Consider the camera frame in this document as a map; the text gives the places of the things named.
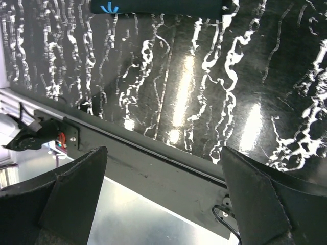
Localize black t-shirt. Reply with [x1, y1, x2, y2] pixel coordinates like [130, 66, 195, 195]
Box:
[89, 0, 224, 19]

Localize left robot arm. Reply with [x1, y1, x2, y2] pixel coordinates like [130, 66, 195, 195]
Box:
[1, 103, 66, 152]

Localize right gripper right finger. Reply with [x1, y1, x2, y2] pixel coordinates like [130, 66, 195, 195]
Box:
[221, 146, 326, 244]

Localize black marbled table mat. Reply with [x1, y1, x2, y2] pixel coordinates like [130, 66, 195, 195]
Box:
[1, 1, 326, 185]

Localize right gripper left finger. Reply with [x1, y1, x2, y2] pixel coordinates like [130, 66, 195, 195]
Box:
[1, 146, 107, 244]

